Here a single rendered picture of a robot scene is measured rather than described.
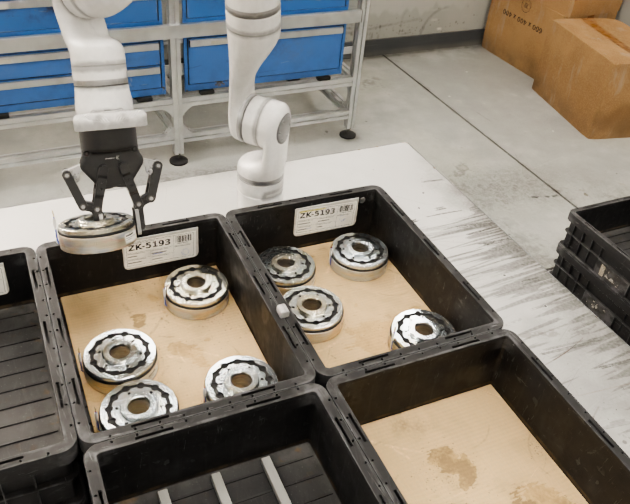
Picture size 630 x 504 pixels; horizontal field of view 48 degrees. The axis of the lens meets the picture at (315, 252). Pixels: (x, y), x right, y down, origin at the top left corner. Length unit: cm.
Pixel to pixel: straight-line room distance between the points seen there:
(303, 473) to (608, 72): 306
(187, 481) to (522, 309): 79
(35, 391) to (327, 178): 94
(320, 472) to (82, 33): 65
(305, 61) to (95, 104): 226
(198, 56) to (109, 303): 192
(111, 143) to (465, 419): 62
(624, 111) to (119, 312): 312
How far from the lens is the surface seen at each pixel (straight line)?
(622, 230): 224
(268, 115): 131
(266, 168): 135
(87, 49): 98
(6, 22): 281
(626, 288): 196
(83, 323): 116
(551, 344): 142
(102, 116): 94
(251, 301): 109
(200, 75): 302
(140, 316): 116
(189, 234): 119
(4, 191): 307
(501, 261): 158
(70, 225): 103
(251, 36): 122
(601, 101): 379
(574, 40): 399
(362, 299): 120
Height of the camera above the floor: 161
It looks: 37 degrees down
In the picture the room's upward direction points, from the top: 6 degrees clockwise
